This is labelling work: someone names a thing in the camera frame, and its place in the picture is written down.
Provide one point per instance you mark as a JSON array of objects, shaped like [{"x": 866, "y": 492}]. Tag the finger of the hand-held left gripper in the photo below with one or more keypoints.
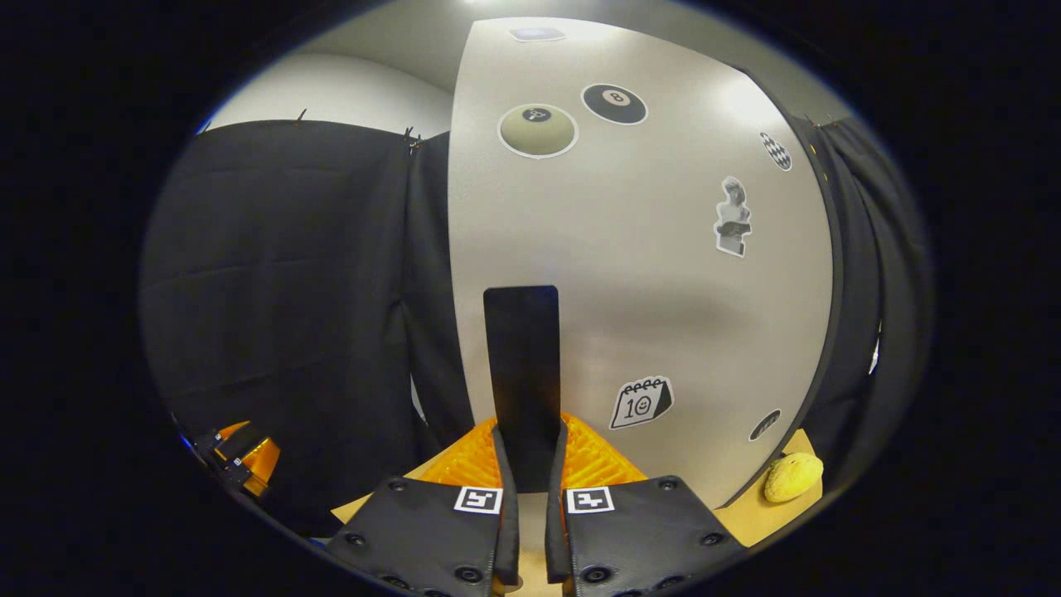
[{"x": 257, "y": 460}]

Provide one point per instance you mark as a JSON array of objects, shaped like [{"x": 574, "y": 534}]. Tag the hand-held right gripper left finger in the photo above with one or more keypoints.
[{"x": 508, "y": 531}]

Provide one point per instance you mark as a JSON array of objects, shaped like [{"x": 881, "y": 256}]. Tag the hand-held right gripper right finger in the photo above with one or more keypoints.
[{"x": 557, "y": 539}]

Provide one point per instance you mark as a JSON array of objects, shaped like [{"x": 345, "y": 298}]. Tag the grey cabinet door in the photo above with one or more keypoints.
[{"x": 646, "y": 290}]

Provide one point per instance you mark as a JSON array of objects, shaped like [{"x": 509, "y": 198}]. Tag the black backdrop cloth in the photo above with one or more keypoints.
[{"x": 273, "y": 274}]

